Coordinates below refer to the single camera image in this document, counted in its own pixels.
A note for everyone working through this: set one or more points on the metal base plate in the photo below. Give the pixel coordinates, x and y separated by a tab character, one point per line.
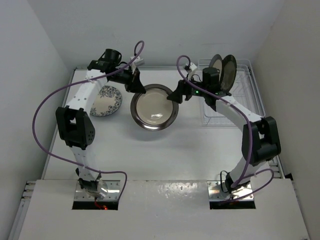
108	191
217	192

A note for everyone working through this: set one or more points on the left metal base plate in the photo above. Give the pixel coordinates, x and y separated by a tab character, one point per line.
108	191

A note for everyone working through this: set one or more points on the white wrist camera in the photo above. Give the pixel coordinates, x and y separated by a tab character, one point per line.
191	69
137	62

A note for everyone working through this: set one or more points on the silver rim plate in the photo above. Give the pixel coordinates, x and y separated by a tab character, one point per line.
216	62
152	111

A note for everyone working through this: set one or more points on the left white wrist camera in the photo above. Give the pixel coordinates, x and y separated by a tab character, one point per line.
137	62

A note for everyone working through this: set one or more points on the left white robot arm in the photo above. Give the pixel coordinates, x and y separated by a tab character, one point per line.
74	124

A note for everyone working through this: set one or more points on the striped dark rim plate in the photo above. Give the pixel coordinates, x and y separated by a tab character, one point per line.
228	73

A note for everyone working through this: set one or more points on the blue floral plate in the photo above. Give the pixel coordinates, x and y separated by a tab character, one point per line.
107	102

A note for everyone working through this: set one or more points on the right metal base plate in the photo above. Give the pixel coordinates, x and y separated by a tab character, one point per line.
217	192

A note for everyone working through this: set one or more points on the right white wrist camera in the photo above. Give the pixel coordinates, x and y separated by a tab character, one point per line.
191	69

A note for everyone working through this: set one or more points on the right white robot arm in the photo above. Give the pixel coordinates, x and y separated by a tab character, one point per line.
260	137

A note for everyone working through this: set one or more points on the white wire dish rack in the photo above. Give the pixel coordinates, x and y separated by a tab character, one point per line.
245	91

